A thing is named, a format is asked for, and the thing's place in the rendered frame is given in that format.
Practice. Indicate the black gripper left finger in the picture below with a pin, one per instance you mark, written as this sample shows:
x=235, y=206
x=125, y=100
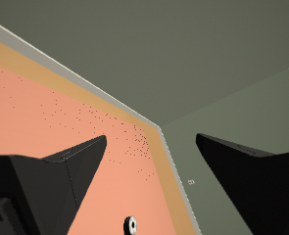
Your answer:
x=50, y=190

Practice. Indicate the black toy car wheel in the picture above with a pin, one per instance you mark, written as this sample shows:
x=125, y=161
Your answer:
x=130, y=225

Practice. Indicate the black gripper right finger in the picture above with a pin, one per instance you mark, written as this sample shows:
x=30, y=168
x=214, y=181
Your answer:
x=256, y=182

